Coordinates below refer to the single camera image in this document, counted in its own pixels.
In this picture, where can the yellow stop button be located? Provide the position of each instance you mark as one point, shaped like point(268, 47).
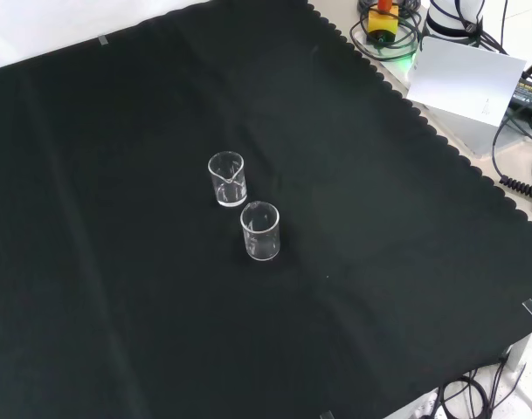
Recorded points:
point(382, 21)

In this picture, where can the grey metal bracket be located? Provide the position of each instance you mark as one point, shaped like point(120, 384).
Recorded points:
point(516, 353)

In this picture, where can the grey metal box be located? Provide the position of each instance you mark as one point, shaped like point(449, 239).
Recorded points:
point(466, 131)

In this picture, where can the black power adapter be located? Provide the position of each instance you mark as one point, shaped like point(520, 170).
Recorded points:
point(527, 95)

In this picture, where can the black bench cloth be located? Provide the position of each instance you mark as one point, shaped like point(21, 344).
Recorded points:
point(117, 218)

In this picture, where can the clear glass beaker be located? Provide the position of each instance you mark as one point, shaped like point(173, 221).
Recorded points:
point(227, 198)
point(261, 252)

